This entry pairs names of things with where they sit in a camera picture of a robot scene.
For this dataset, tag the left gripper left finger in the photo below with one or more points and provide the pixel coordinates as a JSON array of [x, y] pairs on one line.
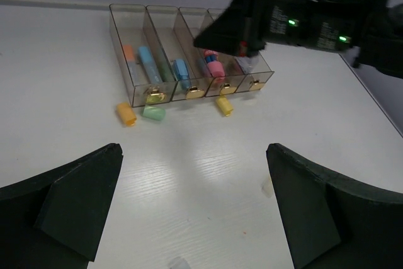
[[56, 219]]

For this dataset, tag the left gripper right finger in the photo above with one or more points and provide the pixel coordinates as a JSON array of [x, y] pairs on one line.
[[331, 220]]

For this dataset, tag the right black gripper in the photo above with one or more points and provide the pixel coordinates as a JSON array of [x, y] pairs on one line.
[[243, 29]]

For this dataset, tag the small clear jar blue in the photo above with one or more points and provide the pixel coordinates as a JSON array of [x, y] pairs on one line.
[[247, 64]]

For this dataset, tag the yellow highlighter pen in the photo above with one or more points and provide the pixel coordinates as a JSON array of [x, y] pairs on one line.
[[267, 188]]

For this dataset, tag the yellow pen cap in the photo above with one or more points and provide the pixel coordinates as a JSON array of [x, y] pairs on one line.
[[224, 106]]

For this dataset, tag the green highlighter pen top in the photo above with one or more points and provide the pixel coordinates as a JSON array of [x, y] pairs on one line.
[[164, 67]]

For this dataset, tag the green highlighter pen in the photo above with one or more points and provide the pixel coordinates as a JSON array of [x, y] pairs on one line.
[[178, 263], [164, 67]]

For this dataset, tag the blue highlighter pen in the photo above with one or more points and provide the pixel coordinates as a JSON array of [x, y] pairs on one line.
[[149, 65]]

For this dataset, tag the grey orange-tip highlighter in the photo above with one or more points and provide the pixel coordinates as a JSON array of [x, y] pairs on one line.
[[130, 72]]

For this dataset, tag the green pen cap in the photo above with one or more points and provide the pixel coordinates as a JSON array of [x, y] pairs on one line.
[[154, 113]]

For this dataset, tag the green highlighter pen bottom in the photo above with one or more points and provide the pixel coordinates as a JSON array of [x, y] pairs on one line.
[[178, 263]]

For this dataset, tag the clear bin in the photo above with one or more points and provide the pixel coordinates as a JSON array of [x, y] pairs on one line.
[[164, 19], [236, 81], [131, 24], [191, 22]]

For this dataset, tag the orange-yellow pen cap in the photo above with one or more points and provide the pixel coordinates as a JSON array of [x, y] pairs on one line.
[[126, 114]]

